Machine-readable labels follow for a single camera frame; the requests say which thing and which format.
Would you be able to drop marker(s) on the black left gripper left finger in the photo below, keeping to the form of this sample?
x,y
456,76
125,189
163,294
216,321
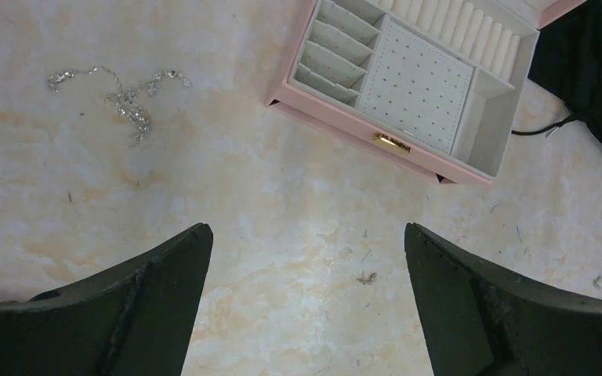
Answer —
x,y
135,318

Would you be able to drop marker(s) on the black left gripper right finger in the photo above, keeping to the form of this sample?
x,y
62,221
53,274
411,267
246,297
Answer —
x,y
479,318

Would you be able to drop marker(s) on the pink jewelry box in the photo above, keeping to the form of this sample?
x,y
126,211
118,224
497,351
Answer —
x,y
432,86

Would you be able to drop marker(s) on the black cloth bag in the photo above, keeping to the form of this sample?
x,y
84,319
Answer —
x,y
568,61

